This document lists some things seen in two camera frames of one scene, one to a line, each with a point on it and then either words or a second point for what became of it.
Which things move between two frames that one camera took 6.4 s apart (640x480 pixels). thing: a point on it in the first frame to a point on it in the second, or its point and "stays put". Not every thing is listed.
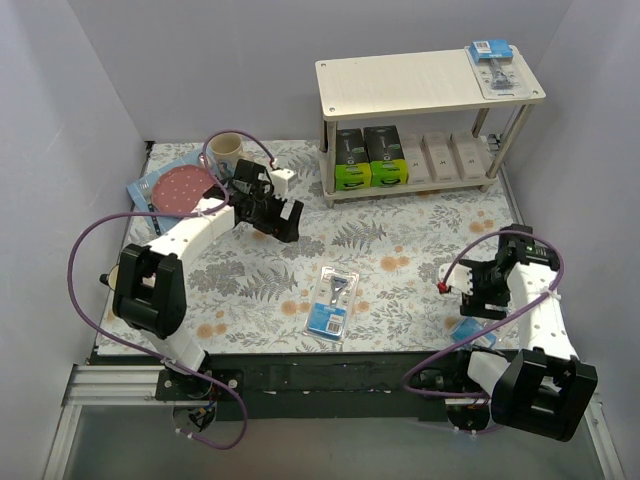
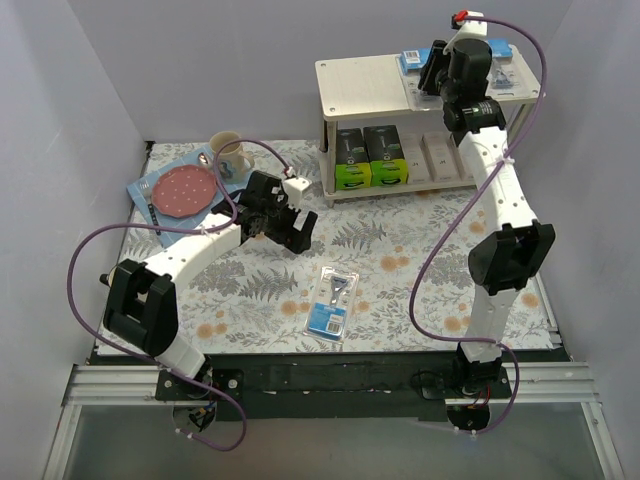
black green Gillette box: (386, 162) stays put
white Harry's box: (419, 160) stays put
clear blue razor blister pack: (332, 305) stays put
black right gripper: (480, 288) to (432, 70)
